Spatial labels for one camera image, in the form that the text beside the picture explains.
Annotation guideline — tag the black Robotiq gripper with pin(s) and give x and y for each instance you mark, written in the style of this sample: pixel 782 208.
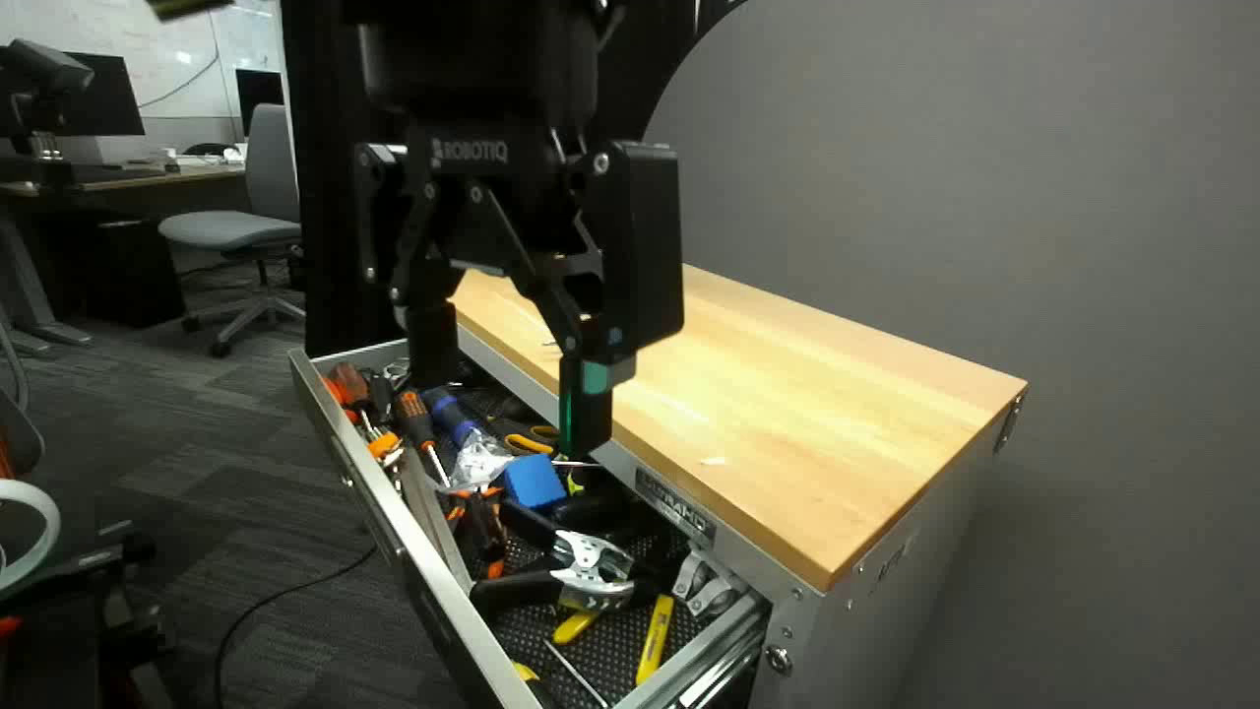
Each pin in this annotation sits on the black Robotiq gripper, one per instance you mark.
pixel 496 172

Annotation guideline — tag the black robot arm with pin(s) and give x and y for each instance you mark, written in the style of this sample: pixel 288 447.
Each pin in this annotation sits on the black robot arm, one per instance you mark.
pixel 473 62

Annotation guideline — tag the blue and black screwdriver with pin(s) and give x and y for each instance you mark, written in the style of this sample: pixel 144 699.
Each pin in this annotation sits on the blue and black screwdriver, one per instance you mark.
pixel 451 418

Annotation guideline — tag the orange and black screwdriver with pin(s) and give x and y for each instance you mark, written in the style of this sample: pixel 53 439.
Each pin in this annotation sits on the orange and black screwdriver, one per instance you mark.
pixel 413 425

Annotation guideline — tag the red and black screwdriver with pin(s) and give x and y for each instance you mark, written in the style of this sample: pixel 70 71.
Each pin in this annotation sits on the red and black screwdriver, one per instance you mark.
pixel 349 384

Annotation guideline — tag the grey metal tool drawer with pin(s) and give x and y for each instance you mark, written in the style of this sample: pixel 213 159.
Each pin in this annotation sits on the grey metal tool drawer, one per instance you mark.
pixel 393 524

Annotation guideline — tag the clear plastic bag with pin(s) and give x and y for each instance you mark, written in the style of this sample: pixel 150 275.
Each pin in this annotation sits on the clear plastic bag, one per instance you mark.
pixel 480 460

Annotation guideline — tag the blue plastic block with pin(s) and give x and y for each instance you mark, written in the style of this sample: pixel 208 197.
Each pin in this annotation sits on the blue plastic block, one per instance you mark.
pixel 531 482

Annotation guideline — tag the small orange plastic piece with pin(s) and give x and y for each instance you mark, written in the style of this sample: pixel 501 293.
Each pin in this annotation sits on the small orange plastic piece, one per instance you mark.
pixel 384 447

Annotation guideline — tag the silver spring clamp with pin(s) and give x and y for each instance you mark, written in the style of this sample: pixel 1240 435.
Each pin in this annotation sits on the silver spring clamp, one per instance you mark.
pixel 591 565

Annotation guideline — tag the black curtain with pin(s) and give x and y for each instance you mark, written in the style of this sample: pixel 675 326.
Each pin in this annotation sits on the black curtain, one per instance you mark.
pixel 317 197

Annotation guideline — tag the short yellow tool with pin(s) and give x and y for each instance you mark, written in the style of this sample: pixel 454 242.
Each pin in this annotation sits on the short yellow tool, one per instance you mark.
pixel 573 627

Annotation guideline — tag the grey cabinet with wooden top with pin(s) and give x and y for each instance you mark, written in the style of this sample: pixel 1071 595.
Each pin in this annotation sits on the grey cabinet with wooden top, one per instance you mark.
pixel 787 394

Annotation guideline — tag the grey office chair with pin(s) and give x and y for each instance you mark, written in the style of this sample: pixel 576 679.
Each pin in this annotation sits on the grey office chair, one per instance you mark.
pixel 240 229

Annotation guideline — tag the long yellow tool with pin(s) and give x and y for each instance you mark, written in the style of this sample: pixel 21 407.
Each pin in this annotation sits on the long yellow tool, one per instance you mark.
pixel 656 637

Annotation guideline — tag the black computer monitor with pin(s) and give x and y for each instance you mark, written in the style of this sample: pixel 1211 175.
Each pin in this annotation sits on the black computer monitor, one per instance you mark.
pixel 255 96
pixel 102 96

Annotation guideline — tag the black under-desk cabinet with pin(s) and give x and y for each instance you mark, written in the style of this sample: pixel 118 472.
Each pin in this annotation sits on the black under-desk cabinet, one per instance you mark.
pixel 126 268

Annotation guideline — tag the wooden office desk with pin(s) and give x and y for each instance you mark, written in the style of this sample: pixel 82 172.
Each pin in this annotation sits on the wooden office desk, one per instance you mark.
pixel 118 182

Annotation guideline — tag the white curved tube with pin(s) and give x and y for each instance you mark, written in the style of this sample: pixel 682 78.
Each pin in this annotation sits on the white curved tube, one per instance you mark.
pixel 48 524

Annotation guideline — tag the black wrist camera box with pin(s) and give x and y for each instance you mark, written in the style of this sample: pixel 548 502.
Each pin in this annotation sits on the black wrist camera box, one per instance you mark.
pixel 640 242

